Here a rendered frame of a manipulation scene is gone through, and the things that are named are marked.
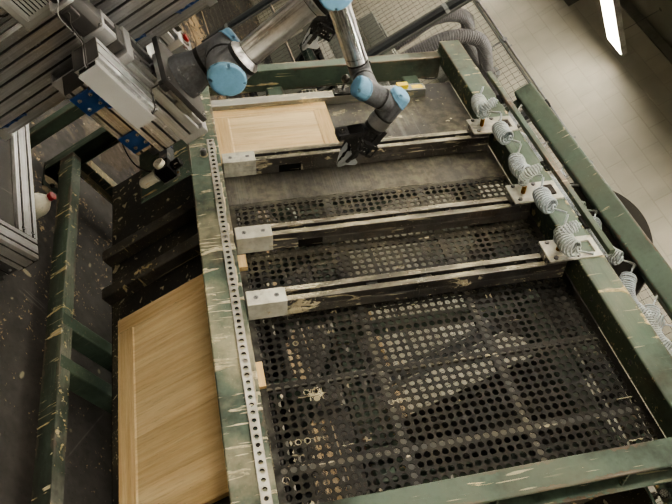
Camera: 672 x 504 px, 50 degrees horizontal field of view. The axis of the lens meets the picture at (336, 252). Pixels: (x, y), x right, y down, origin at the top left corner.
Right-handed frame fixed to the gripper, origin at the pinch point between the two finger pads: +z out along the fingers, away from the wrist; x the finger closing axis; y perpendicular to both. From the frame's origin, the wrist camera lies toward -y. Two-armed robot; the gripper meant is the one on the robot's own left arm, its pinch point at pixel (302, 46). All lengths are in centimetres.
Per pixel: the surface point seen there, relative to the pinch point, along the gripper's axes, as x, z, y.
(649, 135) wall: 277, 48, 513
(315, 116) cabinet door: -15.0, 19.1, 15.9
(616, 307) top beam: -141, -32, 73
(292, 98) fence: -3.5, 22.0, 7.9
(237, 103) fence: -4.7, 34.1, -12.6
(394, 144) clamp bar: -46, -1, 35
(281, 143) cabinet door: -32.2, 26.9, 1.1
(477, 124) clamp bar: -41, -22, 64
